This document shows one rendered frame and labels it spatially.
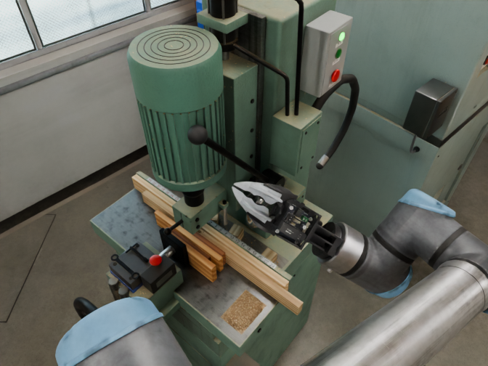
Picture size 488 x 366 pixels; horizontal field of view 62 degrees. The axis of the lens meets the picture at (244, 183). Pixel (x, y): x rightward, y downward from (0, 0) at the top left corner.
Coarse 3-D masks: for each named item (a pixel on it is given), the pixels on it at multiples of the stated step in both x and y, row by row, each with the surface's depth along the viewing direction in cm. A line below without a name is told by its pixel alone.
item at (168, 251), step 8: (160, 232) 110; (168, 240) 109; (176, 240) 107; (168, 248) 109; (176, 248) 108; (184, 248) 107; (168, 256) 109; (176, 256) 112; (184, 256) 109; (184, 264) 111
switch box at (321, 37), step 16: (320, 16) 90; (336, 16) 89; (320, 32) 85; (336, 32) 86; (304, 48) 90; (320, 48) 87; (336, 48) 90; (304, 64) 93; (320, 64) 90; (336, 64) 94; (304, 80) 95; (320, 80) 92; (320, 96) 96
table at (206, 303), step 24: (96, 216) 125; (120, 216) 125; (144, 216) 125; (120, 240) 119; (144, 240) 119; (192, 288) 108; (216, 288) 108; (240, 288) 108; (168, 312) 107; (192, 312) 107; (216, 312) 104; (264, 312) 104; (216, 336) 105; (240, 336) 99
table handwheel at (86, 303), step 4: (76, 300) 104; (80, 300) 103; (84, 300) 102; (88, 300) 103; (76, 304) 103; (80, 304) 101; (84, 304) 100; (88, 304) 100; (92, 304) 100; (76, 308) 108; (80, 308) 101; (84, 308) 100; (88, 308) 99; (92, 308) 99; (96, 308) 99; (80, 312) 111; (84, 312) 100; (88, 312) 98; (80, 316) 113; (84, 316) 110
